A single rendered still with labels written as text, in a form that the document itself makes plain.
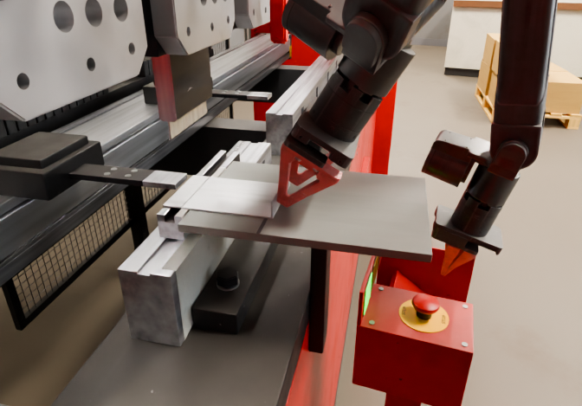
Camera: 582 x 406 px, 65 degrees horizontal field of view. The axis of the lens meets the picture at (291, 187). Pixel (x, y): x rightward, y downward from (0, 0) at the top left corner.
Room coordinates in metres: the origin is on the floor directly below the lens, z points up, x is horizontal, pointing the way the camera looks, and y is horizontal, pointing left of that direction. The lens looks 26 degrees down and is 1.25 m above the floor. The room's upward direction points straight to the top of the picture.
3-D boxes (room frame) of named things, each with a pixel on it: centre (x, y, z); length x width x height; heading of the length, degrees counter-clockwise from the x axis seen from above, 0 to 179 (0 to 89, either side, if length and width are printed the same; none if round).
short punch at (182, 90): (0.51, 0.12, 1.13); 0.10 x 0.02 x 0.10; 167
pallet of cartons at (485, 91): (4.26, -2.21, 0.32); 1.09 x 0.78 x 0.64; 163
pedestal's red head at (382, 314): (0.57, -0.20, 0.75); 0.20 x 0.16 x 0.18; 161
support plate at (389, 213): (0.48, -0.03, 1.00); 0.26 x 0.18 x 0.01; 77
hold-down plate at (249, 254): (0.54, 0.05, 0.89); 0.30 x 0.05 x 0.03; 167
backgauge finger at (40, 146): (0.55, 0.27, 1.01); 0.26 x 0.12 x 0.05; 77
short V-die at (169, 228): (0.53, 0.11, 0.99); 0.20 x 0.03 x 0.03; 167
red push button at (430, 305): (0.52, -0.20, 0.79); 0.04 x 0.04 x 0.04
